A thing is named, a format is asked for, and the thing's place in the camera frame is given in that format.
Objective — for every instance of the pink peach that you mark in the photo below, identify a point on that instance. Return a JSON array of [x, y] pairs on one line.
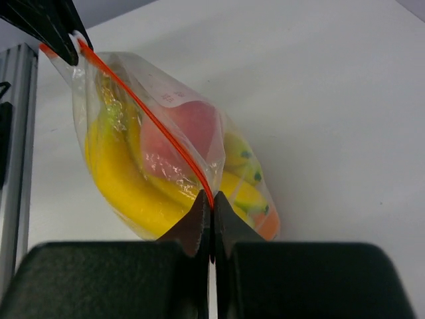
[[195, 125]]

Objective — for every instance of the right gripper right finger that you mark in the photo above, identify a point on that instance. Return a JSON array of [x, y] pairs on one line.
[[256, 278]]

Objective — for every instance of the yellow banana bunch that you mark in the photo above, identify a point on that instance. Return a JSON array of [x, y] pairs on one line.
[[240, 179], [148, 206]]

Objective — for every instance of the clear zip top bag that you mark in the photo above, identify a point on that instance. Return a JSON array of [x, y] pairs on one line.
[[149, 87]]

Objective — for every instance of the orange tomato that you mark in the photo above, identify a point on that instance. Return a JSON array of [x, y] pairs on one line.
[[268, 224]]

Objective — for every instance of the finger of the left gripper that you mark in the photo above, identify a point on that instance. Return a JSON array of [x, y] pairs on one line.
[[73, 23], [41, 20]]

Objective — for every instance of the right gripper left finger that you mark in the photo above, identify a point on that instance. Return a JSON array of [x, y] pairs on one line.
[[166, 278]]

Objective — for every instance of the aluminium mounting rail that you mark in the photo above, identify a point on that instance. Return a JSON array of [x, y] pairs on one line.
[[18, 71]]

